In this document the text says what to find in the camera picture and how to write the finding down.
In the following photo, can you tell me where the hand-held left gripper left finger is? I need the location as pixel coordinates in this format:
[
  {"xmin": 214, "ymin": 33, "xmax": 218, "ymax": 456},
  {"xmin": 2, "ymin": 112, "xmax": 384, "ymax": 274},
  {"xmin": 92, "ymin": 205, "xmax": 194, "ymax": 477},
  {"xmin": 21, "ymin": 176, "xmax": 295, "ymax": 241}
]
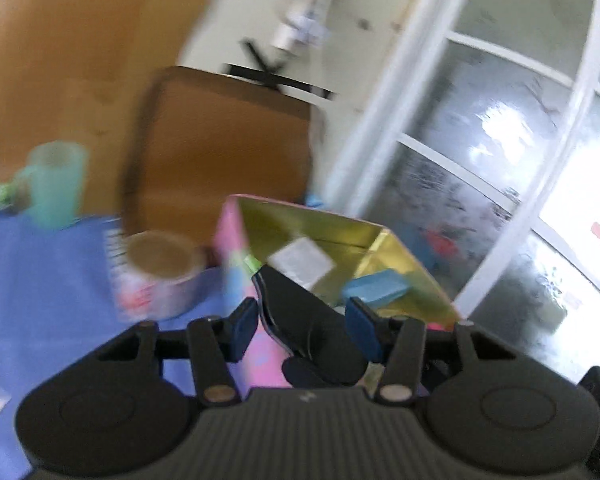
[{"xmin": 97, "ymin": 297, "xmax": 258, "ymax": 406}]

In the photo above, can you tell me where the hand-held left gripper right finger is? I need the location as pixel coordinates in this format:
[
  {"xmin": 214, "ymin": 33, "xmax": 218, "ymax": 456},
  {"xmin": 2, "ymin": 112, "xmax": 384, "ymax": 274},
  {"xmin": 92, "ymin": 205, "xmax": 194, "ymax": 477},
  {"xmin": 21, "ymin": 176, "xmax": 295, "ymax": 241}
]
[{"xmin": 345, "ymin": 297, "xmax": 518, "ymax": 405}]

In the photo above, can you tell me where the blue sponge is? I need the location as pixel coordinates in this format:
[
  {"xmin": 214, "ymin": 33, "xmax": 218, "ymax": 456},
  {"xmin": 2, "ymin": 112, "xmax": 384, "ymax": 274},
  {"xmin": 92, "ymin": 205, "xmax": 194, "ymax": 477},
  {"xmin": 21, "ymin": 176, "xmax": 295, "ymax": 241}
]
[{"xmin": 342, "ymin": 269, "xmax": 411, "ymax": 307}]

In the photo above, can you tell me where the pink box gold inside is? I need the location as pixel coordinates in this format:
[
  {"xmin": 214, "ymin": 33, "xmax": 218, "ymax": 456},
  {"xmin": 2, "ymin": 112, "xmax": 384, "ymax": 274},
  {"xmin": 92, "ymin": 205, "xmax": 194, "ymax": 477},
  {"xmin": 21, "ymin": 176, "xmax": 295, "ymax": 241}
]
[{"xmin": 212, "ymin": 194, "xmax": 463, "ymax": 391}]

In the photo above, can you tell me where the white packet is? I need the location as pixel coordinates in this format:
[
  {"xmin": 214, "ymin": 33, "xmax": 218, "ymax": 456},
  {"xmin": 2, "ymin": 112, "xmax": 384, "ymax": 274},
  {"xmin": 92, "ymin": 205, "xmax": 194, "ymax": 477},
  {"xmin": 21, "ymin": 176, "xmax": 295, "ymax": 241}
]
[{"xmin": 269, "ymin": 236, "xmax": 337, "ymax": 288}]

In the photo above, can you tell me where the tin can red label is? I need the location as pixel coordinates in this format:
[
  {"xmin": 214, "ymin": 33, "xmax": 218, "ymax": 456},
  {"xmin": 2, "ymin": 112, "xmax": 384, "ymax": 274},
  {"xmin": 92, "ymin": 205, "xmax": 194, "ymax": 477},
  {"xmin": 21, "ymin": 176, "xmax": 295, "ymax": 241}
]
[{"xmin": 107, "ymin": 232, "xmax": 207, "ymax": 322}]

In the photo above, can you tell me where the blue printed tablecloth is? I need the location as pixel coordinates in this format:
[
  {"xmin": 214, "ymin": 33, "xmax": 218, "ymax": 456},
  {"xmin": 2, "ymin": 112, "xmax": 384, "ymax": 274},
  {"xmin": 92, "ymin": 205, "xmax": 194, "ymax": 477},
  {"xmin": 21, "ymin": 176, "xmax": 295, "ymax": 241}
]
[{"xmin": 0, "ymin": 212, "xmax": 291, "ymax": 480}]

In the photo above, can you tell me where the white framed window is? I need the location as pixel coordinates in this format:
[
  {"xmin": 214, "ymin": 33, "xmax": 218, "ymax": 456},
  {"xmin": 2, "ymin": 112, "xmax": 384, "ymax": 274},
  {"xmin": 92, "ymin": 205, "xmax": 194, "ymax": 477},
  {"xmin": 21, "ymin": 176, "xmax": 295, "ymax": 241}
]
[{"xmin": 325, "ymin": 0, "xmax": 600, "ymax": 386}]

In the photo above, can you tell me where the teal plastic cup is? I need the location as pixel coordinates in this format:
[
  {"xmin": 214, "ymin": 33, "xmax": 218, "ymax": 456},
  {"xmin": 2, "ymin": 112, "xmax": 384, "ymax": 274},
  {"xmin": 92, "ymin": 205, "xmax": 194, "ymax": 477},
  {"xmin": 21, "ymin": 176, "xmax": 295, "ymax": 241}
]
[{"xmin": 14, "ymin": 142, "xmax": 89, "ymax": 229}]

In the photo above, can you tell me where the black tape cross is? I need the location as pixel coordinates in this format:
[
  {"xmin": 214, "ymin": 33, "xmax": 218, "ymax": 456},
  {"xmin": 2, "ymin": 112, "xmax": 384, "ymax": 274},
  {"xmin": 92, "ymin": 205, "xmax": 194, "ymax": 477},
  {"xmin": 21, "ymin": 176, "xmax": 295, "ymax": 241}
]
[{"xmin": 220, "ymin": 0, "xmax": 376, "ymax": 101}]

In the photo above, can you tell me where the wooden board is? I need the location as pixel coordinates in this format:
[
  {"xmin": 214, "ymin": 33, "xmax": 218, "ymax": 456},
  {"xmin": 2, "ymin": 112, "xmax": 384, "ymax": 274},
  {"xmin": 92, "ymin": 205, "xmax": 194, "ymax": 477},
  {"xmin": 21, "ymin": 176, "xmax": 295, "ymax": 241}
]
[{"xmin": 0, "ymin": 0, "xmax": 223, "ymax": 188}]

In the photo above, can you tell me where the white wall power strip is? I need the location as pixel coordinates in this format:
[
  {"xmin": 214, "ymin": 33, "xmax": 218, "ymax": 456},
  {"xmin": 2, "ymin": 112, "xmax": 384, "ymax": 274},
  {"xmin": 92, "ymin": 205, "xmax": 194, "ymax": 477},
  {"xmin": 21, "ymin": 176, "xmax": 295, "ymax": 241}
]
[{"xmin": 270, "ymin": 0, "xmax": 343, "ymax": 57}]

